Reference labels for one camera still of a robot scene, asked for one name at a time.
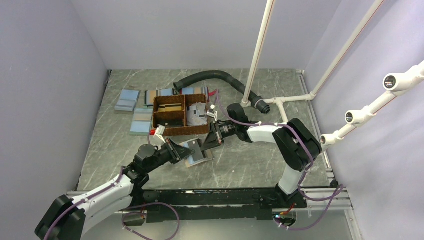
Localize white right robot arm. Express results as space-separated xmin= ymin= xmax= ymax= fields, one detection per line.
xmin=201 ymin=103 xmax=323 ymax=208

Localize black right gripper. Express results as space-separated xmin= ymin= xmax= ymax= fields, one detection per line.
xmin=200 ymin=121 xmax=238 ymax=152

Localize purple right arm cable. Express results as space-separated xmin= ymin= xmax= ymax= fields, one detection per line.
xmin=213 ymin=89 xmax=345 ymax=232

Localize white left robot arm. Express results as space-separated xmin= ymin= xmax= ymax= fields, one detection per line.
xmin=34 ymin=138 xmax=195 ymax=240

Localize blue credit cards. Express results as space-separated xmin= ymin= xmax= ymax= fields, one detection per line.
xmin=186 ymin=142 xmax=213 ymax=167

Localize aluminium frame rail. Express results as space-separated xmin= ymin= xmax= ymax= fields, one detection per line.
xmin=52 ymin=190 xmax=360 ymax=240

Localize brown woven divided basket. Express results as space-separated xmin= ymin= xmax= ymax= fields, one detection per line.
xmin=151 ymin=93 xmax=210 ymax=137

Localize white PVC pipe frame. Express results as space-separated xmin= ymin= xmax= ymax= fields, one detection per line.
xmin=241 ymin=0 xmax=424 ymax=151

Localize blue card stack far left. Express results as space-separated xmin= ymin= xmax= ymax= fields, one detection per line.
xmin=114 ymin=89 xmax=140 ymax=112

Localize row of cards behind basket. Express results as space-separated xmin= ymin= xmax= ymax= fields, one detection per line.
xmin=144 ymin=87 xmax=216 ymax=107

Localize grey cards in basket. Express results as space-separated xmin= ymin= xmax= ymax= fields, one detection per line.
xmin=186 ymin=102 xmax=208 ymax=126

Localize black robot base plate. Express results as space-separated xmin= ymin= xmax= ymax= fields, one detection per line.
xmin=125 ymin=187 xmax=308 ymax=223

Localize tan leather card holder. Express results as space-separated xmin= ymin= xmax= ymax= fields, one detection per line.
xmin=184 ymin=140 xmax=215 ymax=169

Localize grey striped credit card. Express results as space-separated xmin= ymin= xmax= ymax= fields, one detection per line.
xmin=187 ymin=138 xmax=205 ymax=165

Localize black corrugated hose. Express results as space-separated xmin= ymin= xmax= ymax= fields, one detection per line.
xmin=173 ymin=70 xmax=271 ymax=115

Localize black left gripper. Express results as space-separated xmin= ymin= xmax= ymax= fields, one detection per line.
xmin=145 ymin=137 xmax=195 ymax=173

